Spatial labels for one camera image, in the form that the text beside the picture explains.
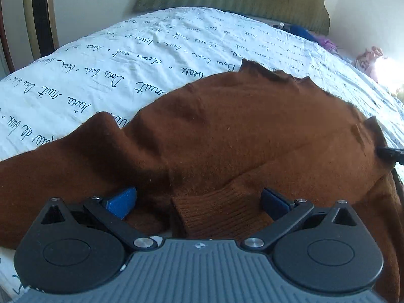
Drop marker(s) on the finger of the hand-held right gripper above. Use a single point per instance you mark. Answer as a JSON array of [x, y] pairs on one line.
[[391, 155]]

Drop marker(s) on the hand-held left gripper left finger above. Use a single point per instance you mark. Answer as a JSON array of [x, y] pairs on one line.
[[121, 202]]

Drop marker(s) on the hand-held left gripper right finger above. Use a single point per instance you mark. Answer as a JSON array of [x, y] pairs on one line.
[[274, 204]]

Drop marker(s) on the brown knitted sweater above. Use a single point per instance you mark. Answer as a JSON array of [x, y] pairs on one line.
[[227, 139]]

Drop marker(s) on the pink cloth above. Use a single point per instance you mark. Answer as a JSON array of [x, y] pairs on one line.
[[369, 60]]

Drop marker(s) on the purple cloth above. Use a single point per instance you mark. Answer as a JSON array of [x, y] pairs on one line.
[[328, 44]]

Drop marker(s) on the white script-printed bedsheet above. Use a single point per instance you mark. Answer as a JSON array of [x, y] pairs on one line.
[[126, 56]]

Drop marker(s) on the blue cloth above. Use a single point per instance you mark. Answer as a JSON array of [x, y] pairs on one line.
[[301, 33]]

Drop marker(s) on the wooden door frame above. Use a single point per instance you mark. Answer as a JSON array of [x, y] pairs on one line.
[[39, 12]]

